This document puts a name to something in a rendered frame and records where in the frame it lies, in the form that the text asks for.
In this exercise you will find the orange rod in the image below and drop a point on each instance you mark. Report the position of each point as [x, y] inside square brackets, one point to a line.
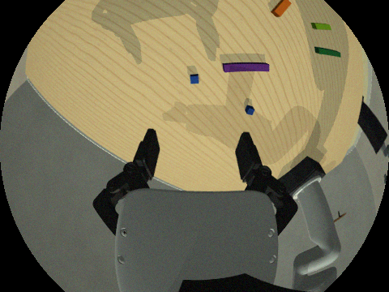
[280, 8]

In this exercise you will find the lime green rod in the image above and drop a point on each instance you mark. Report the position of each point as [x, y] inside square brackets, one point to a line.
[321, 26]

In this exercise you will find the dark green rod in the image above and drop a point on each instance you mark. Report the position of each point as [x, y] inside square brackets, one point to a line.
[331, 52]

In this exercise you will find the small blue cube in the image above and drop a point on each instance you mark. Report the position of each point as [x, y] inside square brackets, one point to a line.
[249, 110]
[194, 79]

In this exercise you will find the purple rod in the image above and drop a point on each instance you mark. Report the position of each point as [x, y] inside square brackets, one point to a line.
[245, 66]

